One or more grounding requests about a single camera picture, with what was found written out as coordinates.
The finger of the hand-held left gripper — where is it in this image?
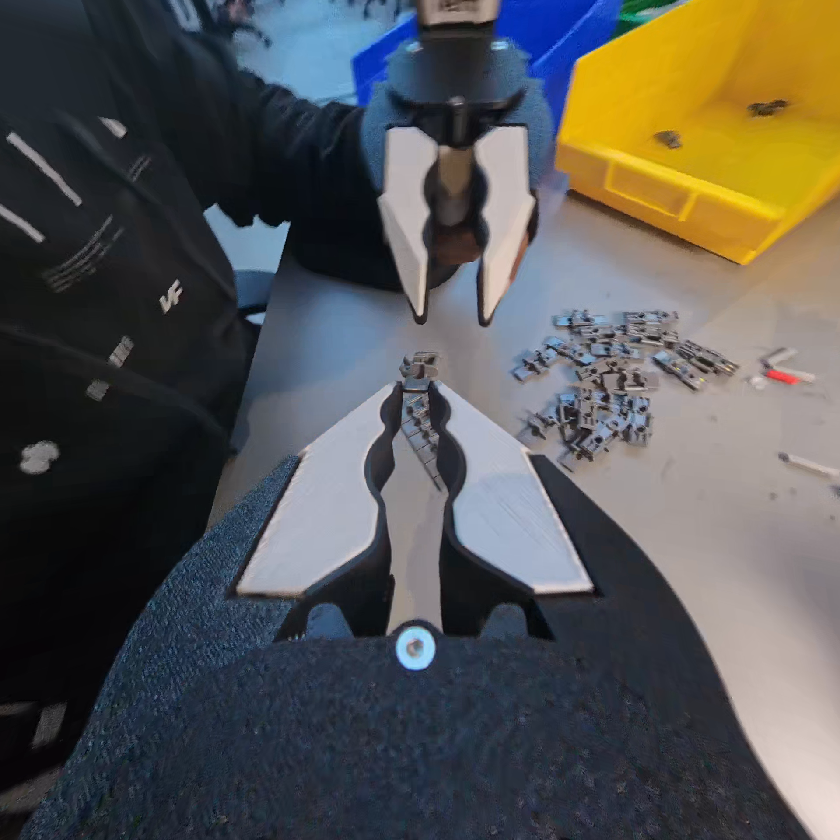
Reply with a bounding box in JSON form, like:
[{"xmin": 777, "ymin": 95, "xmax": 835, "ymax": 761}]
[
  {"xmin": 377, "ymin": 126, "xmax": 439, "ymax": 326},
  {"xmin": 474, "ymin": 125, "xmax": 538, "ymax": 328}
]

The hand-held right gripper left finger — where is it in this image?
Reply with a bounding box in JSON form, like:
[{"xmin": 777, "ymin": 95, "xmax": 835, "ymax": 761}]
[{"xmin": 236, "ymin": 381, "xmax": 403, "ymax": 598}]

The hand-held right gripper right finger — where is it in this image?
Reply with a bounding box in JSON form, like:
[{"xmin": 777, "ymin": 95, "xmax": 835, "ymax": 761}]
[{"xmin": 430, "ymin": 382, "xmax": 595, "ymax": 597}]

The assembled grey track chain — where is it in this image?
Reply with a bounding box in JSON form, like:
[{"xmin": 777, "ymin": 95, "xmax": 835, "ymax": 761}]
[{"xmin": 398, "ymin": 351, "xmax": 450, "ymax": 493}]

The pile of grey track links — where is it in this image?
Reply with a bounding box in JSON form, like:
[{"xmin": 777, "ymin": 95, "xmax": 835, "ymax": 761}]
[
  {"xmin": 512, "ymin": 308, "xmax": 741, "ymax": 475},
  {"xmin": 653, "ymin": 98, "xmax": 790, "ymax": 152}
]

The yellow plastic bin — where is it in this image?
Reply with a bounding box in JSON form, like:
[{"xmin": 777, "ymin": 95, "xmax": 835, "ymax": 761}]
[{"xmin": 554, "ymin": 0, "xmax": 840, "ymax": 266}]

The person's left forearm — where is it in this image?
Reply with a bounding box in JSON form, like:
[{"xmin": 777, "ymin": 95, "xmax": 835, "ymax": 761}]
[{"xmin": 210, "ymin": 39, "xmax": 411, "ymax": 293}]

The grey desk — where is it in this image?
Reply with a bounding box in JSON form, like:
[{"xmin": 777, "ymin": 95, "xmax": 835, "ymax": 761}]
[{"xmin": 210, "ymin": 177, "xmax": 840, "ymax": 840}]

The person's left hand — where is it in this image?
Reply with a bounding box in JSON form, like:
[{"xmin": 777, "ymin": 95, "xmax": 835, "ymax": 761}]
[{"xmin": 428, "ymin": 222, "xmax": 485, "ymax": 266}]

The blue plastic bin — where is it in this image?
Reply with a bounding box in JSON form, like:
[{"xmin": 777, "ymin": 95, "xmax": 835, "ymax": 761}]
[{"xmin": 351, "ymin": 0, "xmax": 624, "ymax": 135}]

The green plastic bin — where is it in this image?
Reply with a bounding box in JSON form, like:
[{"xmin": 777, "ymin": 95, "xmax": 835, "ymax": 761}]
[{"xmin": 613, "ymin": 0, "xmax": 690, "ymax": 39}]

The person's black hooded sweater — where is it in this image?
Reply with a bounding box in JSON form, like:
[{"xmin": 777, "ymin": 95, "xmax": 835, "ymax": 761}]
[{"xmin": 0, "ymin": 0, "xmax": 277, "ymax": 795}]

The pile of small black red pins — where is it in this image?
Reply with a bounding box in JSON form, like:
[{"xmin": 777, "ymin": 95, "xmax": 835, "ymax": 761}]
[{"xmin": 745, "ymin": 346, "xmax": 840, "ymax": 501}]

